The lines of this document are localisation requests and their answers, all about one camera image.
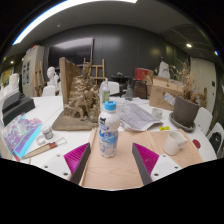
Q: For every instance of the black wall screen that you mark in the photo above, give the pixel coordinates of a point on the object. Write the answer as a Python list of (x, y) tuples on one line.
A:
[(70, 53)]

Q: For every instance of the white plaster bust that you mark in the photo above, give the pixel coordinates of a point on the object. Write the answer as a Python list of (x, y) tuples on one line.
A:
[(51, 75)]

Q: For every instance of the flat round red coaster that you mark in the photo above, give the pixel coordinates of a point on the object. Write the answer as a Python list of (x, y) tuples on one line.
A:
[(196, 144)]

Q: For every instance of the wooden figure statue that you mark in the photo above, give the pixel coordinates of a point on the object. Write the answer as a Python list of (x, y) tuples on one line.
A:
[(204, 96)]

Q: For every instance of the wooden easel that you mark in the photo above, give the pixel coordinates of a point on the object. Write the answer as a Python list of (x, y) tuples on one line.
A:
[(38, 78), (98, 71)]

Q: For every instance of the red box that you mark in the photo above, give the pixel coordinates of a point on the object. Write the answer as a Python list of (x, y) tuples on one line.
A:
[(142, 74)]

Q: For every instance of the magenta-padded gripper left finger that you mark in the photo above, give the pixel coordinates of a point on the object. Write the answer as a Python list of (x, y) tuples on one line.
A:
[(75, 156)]

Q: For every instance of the round recessed ceiling light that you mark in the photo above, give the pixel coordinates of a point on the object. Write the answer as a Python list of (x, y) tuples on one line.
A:
[(216, 52), (189, 45)]

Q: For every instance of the long ceiling light strip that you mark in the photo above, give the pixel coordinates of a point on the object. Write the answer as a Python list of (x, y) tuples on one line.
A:
[(56, 11)]

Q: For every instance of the white green spray bottle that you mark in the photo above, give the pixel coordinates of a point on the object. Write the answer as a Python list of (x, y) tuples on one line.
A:
[(105, 91)]

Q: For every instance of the blue-capped plastic water bottle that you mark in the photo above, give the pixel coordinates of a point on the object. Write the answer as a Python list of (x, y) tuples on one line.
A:
[(108, 133)]

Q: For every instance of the small grey round jar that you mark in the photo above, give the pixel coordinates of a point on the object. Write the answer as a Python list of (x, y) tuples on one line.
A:
[(157, 113)]

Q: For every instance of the white ceramic mug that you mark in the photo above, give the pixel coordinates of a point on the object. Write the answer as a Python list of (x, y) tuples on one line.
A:
[(172, 145)]

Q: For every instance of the dried plant in grey pot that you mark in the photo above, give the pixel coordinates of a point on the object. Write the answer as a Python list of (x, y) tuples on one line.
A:
[(185, 111)]

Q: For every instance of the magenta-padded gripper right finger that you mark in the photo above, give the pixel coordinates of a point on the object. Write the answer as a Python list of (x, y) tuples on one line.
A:
[(148, 158)]

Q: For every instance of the small paint jar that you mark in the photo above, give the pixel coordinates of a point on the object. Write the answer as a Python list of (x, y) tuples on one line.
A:
[(47, 132)]

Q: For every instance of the black stacked boxes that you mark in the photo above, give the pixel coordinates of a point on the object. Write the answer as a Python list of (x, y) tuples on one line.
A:
[(16, 106)]

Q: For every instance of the light wooden drawing board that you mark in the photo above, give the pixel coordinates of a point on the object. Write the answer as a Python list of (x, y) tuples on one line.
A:
[(191, 156), (116, 171)]

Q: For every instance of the open grey newspaper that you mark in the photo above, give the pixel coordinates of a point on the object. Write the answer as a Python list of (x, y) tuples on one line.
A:
[(136, 116)]

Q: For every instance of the white cabinet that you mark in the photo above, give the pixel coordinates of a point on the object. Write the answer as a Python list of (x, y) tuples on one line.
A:
[(30, 66)]

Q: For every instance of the brown cardboard box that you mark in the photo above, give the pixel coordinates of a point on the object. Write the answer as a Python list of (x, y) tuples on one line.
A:
[(160, 93)]

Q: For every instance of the yellow label strip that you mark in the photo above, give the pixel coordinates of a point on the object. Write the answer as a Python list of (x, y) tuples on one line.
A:
[(164, 128)]

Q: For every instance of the grey round pot saucer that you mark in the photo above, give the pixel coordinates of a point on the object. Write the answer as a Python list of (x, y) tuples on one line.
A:
[(181, 128)]

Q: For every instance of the white plastic chair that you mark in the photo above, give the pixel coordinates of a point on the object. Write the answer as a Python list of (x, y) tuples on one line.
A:
[(114, 87), (48, 91), (215, 128), (204, 118)]

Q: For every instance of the white wrapped sculpture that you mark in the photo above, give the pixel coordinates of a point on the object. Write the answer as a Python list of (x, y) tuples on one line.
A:
[(164, 70)]

